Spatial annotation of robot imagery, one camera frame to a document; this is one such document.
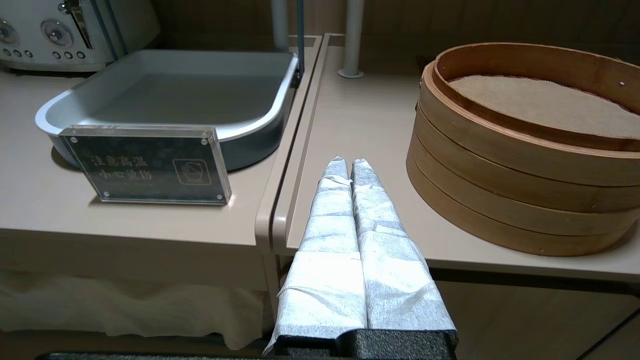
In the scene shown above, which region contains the clear acrylic warning sign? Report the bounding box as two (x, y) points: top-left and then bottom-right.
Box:
(58, 125), (233, 207)

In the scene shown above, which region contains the beige cloth steamer liner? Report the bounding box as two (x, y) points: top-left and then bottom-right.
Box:
(447, 75), (640, 142)

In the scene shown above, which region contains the bamboo steamer basket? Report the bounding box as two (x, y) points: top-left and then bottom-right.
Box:
(405, 145), (640, 258)
(413, 42), (640, 215)

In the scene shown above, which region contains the cream toaster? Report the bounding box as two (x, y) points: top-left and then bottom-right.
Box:
(0, 0), (161, 73)

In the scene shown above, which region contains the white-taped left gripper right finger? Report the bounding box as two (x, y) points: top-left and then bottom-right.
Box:
(351, 158), (459, 335)

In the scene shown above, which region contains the thick white pole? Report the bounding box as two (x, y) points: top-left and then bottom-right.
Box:
(337, 0), (365, 80)

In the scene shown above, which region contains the white cloth skirt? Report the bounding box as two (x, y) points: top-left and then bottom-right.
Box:
(0, 270), (276, 351)

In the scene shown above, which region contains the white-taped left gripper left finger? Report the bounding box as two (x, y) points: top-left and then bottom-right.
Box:
(264, 156), (368, 355)

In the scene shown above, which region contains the white-lined grey rack tray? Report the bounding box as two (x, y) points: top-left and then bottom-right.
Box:
(35, 49), (301, 173)

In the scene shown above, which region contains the beige cabinet front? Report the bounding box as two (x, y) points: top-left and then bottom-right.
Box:
(430, 277), (640, 360)

